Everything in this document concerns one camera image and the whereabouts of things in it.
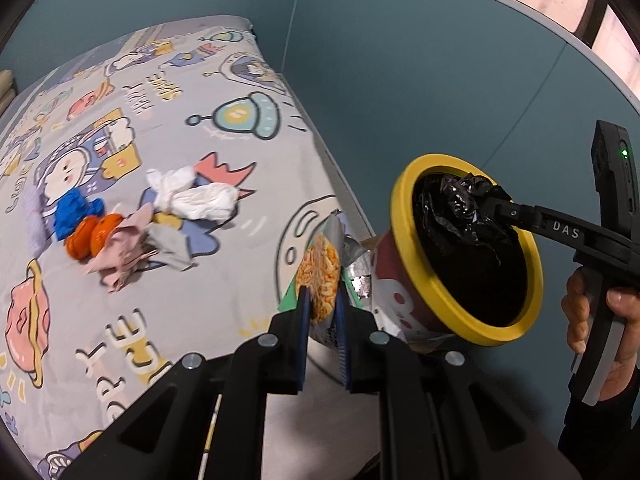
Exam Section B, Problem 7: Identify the orange snack chip bag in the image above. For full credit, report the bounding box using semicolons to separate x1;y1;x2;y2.
278;212;366;350

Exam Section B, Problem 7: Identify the black plastic trash bag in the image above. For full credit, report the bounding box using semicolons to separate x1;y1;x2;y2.
425;174;512;236

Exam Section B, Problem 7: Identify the grey cloth piece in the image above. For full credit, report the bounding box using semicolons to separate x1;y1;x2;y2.
145;222;193;272

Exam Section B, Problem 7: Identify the pink cloth piece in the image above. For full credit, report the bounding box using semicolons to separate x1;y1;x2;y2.
85;203;153;292

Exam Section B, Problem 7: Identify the yellow rimmed trash bin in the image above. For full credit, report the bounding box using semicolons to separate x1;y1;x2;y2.
372;154;544;347

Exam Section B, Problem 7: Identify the person's right hand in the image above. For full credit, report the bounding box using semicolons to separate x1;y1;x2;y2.
561;269;639;401

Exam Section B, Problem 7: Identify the white crumpled tissue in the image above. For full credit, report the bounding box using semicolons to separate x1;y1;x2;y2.
146;166;240;222

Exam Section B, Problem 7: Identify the cartoon space print bedsheet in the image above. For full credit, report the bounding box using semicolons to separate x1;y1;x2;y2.
1;15;371;479

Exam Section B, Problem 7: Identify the blue crumpled cloth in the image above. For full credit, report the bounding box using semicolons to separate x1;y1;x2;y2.
53;188;105;240

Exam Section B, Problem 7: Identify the beige patterned pillow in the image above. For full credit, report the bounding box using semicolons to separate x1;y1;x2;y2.
0;70;16;114

